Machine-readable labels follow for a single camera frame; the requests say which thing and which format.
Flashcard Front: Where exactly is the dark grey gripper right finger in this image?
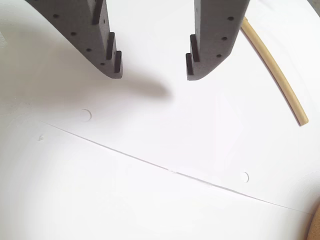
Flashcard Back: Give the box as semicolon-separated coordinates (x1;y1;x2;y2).
185;0;251;82

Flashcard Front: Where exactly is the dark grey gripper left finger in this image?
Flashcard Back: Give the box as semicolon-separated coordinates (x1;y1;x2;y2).
24;0;124;80

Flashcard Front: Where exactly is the light wooden pen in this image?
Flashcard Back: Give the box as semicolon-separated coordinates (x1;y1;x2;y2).
240;16;310;127

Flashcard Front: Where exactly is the round cork pen holder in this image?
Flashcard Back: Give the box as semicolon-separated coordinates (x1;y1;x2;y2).
303;196;320;240

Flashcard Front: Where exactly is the white punched paper sheet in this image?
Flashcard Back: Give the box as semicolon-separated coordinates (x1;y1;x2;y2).
0;0;320;216

